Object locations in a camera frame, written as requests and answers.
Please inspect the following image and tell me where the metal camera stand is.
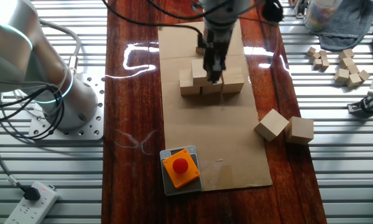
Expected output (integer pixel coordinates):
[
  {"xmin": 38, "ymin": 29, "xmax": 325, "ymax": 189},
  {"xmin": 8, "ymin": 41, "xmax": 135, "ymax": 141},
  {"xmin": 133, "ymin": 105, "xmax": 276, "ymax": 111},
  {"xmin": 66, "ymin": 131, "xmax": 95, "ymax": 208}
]
[{"xmin": 347, "ymin": 92, "xmax": 373, "ymax": 118}]

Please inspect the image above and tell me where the black cable bundle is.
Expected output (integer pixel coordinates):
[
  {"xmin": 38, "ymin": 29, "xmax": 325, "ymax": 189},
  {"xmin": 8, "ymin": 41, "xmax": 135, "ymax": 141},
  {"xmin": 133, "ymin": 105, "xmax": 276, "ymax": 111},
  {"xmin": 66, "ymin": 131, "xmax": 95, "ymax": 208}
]
[{"xmin": 0, "ymin": 85, "xmax": 70, "ymax": 140}]

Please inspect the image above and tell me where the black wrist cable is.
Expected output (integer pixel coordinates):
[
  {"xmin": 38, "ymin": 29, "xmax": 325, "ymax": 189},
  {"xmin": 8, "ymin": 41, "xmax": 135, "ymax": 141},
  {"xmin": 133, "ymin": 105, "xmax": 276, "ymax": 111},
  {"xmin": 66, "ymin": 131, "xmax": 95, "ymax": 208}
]
[{"xmin": 101, "ymin": 0, "xmax": 280, "ymax": 49}]

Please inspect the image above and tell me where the jar with colourful contents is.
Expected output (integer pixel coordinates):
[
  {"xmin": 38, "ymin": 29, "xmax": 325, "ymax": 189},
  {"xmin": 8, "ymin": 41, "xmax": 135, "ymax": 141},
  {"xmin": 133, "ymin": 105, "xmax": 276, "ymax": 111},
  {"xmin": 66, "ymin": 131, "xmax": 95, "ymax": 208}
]
[{"xmin": 303, "ymin": 0, "xmax": 343, "ymax": 32}]

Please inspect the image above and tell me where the large wooden cube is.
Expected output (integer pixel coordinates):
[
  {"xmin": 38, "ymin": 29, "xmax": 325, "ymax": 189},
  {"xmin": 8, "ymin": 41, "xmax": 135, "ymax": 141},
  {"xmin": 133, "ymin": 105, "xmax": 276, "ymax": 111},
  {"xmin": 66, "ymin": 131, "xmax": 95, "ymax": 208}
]
[
  {"xmin": 254, "ymin": 108, "xmax": 290, "ymax": 142},
  {"xmin": 200, "ymin": 79, "xmax": 223, "ymax": 95},
  {"xmin": 221, "ymin": 67, "xmax": 245, "ymax": 95},
  {"xmin": 179, "ymin": 68, "xmax": 201, "ymax": 96},
  {"xmin": 285, "ymin": 116, "xmax": 315, "ymax": 146},
  {"xmin": 191, "ymin": 58, "xmax": 215, "ymax": 87}
]

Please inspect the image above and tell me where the orange emergency stop button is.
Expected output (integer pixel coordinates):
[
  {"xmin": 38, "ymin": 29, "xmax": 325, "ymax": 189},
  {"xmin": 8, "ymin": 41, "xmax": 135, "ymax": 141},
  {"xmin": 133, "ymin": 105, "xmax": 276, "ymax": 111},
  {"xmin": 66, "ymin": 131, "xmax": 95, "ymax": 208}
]
[{"xmin": 162, "ymin": 148, "xmax": 201, "ymax": 190}]

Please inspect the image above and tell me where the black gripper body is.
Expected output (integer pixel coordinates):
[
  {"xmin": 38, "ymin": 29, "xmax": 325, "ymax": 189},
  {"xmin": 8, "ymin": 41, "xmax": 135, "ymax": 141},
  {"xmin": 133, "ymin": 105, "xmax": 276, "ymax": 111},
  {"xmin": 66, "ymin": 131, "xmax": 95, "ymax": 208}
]
[{"xmin": 203, "ymin": 27, "xmax": 231, "ymax": 60}]

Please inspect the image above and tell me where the white power strip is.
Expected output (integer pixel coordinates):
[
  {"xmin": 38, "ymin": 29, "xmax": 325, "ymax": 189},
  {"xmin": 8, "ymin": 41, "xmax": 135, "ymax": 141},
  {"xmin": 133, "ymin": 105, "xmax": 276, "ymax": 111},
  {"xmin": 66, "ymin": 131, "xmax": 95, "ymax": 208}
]
[{"xmin": 4, "ymin": 181, "xmax": 60, "ymax": 224}]

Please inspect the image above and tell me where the silver robot mounting plate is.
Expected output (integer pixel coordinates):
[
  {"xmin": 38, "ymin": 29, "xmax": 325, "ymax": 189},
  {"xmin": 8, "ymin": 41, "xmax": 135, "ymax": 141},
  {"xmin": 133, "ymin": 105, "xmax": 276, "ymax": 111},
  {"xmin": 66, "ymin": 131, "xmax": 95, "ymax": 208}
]
[{"xmin": 27, "ymin": 66, "xmax": 106, "ymax": 141}]

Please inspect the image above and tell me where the brown cardboard sheet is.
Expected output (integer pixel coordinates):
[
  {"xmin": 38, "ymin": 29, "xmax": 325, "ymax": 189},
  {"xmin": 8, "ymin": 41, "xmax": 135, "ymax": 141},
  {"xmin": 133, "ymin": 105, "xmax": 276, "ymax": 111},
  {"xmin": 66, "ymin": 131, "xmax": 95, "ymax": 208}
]
[{"xmin": 157, "ymin": 19, "xmax": 274, "ymax": 192}]

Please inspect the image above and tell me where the reddish wood grain board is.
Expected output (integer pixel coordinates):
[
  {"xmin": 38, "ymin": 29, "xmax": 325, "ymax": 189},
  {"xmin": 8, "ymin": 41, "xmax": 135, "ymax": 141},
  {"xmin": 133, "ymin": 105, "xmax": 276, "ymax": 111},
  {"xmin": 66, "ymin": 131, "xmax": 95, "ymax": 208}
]
[{"xmin": 101, "ymin": 0, "xmax": 328, "ymax": 224}]

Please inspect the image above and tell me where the grey power cord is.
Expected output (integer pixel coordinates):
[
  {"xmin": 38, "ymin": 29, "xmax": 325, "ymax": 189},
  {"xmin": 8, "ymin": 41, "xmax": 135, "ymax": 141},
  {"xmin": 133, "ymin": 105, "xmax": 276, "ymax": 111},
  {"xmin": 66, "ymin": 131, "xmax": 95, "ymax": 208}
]
[{"xmin": 0, "ymin": 102, "xmax": 27, "ymax": 190}]

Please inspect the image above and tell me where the black power plug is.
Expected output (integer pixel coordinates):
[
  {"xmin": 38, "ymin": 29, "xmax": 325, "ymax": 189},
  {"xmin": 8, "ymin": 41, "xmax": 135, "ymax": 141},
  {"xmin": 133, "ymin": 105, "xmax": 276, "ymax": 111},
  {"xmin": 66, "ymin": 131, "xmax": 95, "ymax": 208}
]
[{"xmin": 22, "ymin": 185, "xmax": 42, "ymax": 202}]

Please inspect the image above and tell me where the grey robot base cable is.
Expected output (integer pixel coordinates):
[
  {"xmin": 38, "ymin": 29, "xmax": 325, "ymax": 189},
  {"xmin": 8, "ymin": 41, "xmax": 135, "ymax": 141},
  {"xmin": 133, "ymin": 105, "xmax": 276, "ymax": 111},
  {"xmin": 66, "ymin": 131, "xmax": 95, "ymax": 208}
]
[{"xmin": 39, "ymin": 18, "xmax": 82, "ymax": 76}]

